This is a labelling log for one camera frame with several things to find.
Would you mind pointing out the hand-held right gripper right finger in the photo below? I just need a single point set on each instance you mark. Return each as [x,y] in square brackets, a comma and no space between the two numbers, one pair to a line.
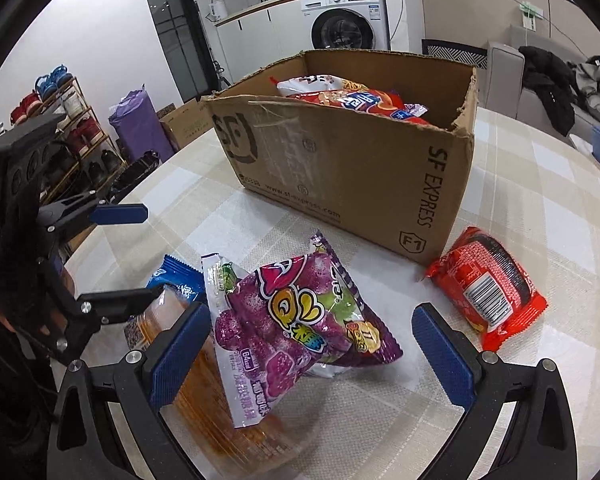
[442,360]

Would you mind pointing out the clear orange wafer packet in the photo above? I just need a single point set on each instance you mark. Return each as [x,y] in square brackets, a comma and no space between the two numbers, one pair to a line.
[202,385]

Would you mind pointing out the cardboard box on floor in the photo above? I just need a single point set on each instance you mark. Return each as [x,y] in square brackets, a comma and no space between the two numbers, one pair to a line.
[187,127]

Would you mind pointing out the black chair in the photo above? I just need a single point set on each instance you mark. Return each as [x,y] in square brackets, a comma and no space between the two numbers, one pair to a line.
[135,175]

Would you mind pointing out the red cone chips bag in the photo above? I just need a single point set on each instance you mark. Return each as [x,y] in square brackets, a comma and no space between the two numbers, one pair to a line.
[360,102]

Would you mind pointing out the black white patterned cushion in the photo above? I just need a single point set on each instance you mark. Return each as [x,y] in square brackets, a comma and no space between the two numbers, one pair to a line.
[455,52]

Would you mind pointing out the white lower cabinet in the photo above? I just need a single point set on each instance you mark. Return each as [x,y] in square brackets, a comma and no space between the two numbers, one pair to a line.
[260,45]

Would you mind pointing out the green white power strip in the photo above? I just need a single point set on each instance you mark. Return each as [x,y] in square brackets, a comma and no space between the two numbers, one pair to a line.
[530,11]

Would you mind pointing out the black jacket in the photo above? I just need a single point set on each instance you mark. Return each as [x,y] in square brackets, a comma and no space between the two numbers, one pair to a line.
[547,85]

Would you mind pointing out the white washing machine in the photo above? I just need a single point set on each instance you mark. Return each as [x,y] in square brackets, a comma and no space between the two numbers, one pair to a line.
[345,20]

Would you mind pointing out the blue shoes pair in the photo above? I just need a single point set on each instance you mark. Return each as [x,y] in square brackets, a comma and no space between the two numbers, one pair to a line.
[52,82]

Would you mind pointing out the wooden shoe rack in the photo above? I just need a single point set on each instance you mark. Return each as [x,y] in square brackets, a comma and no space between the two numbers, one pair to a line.
[85,135]

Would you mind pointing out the purple candy bag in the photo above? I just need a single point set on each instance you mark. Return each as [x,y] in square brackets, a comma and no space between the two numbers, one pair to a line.
[280,320]

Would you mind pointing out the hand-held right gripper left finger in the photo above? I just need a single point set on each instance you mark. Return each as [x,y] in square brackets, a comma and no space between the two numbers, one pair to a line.
[180,355]

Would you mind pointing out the small white appliance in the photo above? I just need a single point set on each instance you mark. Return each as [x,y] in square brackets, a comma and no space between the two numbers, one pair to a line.
[218,10]

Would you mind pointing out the person's left forearm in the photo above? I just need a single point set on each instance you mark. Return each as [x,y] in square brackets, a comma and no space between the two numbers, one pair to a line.
[10,410]

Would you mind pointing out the beige sofa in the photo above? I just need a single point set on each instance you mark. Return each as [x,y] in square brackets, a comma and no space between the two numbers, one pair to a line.
[505,75]

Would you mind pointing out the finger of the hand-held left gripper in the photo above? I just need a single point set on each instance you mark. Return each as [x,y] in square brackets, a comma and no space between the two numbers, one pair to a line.
[125,302]
[120,213]

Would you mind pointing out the beige checked tablecloth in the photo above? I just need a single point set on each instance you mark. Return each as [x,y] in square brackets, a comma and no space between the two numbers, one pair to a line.
[530,210]

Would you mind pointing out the brown cardboard box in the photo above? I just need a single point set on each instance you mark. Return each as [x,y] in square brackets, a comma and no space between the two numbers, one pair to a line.
[330,170]

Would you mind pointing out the red packet with black window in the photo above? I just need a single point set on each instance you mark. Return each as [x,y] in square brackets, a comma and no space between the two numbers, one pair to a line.
[485,285]

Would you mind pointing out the white snack bag red print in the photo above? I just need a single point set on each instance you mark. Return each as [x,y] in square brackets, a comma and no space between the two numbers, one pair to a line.
[310,85]

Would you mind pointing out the dark glass door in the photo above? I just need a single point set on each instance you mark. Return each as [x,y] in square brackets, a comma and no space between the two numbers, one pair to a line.
[175,30]

